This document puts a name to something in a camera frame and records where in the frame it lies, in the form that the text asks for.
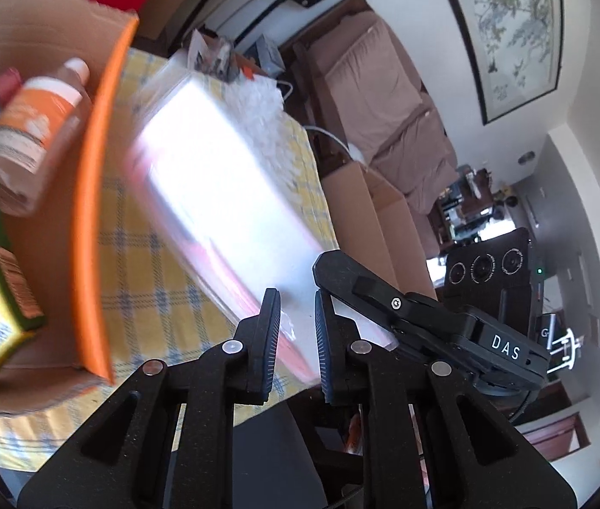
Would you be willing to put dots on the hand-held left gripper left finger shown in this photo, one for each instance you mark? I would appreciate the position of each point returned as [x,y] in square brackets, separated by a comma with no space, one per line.
[271,344]

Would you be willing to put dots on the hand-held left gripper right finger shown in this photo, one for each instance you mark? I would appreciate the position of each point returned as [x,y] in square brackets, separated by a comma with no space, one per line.
[324,352]

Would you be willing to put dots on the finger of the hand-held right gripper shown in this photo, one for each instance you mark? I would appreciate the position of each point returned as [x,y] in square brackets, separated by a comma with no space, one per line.
[347,278]

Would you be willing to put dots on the pink white plastic packet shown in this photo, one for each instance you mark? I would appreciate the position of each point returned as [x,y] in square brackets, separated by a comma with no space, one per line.
[215,180]

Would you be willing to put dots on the cardboard box with orange flaps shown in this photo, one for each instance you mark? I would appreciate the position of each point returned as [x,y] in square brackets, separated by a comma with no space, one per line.
[96,222]

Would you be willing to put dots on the white cap lotion bottle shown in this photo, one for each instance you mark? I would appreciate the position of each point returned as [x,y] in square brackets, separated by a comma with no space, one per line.
[35,127]

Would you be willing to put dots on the pink cap bottle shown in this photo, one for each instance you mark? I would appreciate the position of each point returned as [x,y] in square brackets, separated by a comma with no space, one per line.
[5,87]

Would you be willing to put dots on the large open cardboard box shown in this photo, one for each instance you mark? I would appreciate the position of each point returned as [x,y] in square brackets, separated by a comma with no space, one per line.
[363,212]

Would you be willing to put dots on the brown wooden cabinet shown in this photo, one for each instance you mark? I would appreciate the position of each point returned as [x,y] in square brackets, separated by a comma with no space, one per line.
[554,424]

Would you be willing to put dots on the dark chair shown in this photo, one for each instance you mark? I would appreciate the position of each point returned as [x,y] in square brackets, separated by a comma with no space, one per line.
[273,445]

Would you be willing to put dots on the yellow checked tablecloth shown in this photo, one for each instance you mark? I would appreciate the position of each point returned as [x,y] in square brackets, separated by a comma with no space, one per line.
[146,297]

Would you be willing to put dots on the cluttered dark shelf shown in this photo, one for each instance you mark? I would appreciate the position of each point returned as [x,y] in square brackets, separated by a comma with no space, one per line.
[469,201]

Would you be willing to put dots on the wooden sofa with brown cushions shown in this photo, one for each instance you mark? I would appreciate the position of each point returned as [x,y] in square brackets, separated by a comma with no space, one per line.
[379,90]

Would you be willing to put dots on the white fluffy duster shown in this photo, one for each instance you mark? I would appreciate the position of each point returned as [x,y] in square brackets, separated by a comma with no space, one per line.
[257,98]

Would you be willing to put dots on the small blue box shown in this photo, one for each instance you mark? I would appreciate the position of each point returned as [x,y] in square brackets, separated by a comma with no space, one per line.
[269,55]

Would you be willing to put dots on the white paper bag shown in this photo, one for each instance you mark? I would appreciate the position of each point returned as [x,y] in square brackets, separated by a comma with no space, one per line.
[210,53]

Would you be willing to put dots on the framed ink wall painting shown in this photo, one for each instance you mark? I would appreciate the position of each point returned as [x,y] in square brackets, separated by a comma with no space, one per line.
[512,26]

